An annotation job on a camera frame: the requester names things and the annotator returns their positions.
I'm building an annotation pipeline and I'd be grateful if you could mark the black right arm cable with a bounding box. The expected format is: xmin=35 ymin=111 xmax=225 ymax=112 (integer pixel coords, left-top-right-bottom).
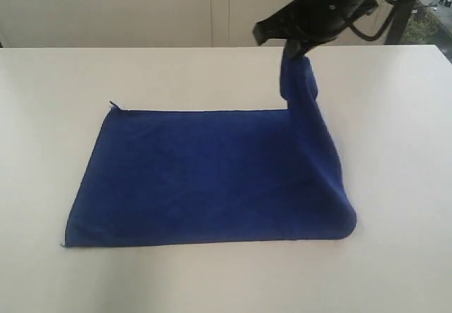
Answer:
xmin=277 ymin=0 xmax=407 ymax=42

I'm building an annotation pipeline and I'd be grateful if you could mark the blue towel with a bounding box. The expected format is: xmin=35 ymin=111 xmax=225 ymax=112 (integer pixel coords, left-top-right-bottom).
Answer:
xmin=64 ymin=55 xmax=357 ymax=248

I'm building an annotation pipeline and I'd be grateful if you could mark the beige wall panel board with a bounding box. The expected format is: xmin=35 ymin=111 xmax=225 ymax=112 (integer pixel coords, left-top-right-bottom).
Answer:
xmin=0 ymin=0 xmax=405 ymax=49

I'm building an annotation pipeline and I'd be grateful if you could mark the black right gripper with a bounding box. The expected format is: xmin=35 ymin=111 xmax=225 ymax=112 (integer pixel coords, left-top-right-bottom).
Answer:
xmin=252 ymin=0 xmax=378 ymax=59

